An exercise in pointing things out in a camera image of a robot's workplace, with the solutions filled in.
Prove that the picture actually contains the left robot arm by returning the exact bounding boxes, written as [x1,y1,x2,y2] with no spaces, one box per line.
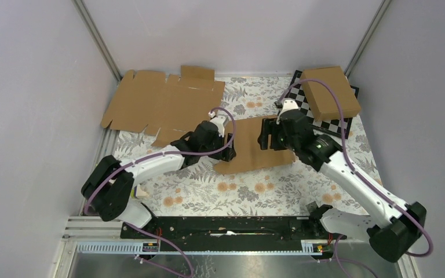
[81,118,236,238]

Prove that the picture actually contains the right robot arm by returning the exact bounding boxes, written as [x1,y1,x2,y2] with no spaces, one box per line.
[257,109,427,262]

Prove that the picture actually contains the closed brown cardboard box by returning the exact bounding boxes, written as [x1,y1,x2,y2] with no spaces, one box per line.
[301,65,361,121]

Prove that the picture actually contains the black white chessboard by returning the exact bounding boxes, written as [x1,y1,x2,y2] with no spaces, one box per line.
[286,65,361,138]

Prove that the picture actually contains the flat cardboard sheet stack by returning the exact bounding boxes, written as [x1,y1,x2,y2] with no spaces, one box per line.
[101,65,225,147]

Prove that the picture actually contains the floral patterned table mat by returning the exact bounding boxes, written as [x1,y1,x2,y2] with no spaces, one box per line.
[100,76,385,218]

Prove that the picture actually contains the small green purple block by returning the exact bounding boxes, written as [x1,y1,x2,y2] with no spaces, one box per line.
[130,184,149,199]

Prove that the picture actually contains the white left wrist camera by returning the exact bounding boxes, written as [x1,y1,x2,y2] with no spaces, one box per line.
[208,111,229,137]

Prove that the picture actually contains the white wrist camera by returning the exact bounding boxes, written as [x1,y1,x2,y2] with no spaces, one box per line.
[208,111,229,137]
[274,98,300,115]

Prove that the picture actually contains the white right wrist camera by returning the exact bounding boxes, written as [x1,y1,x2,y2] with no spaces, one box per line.
[274,98,300,115]

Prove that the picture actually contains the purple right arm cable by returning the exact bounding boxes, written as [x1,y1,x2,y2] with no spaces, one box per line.
[275,78,435,278]

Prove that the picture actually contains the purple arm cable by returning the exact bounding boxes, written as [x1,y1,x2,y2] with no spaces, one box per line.
[275,78,435,278]
[83,107,238,278]

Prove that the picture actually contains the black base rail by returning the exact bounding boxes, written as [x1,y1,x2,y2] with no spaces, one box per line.
[143,216,338,252]

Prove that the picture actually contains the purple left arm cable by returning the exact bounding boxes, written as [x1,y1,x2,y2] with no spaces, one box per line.
[83,107,238,278]

